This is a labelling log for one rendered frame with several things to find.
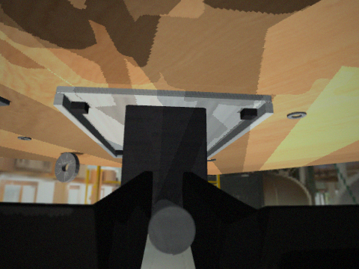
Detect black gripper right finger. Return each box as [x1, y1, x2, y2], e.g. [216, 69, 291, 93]
[182, 172, 359, 269]

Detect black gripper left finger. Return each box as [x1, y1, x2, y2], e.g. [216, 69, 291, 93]
[0, 171, 153, 269]

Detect grey flat bar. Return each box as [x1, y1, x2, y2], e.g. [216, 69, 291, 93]
[0, 97, 10, 106]

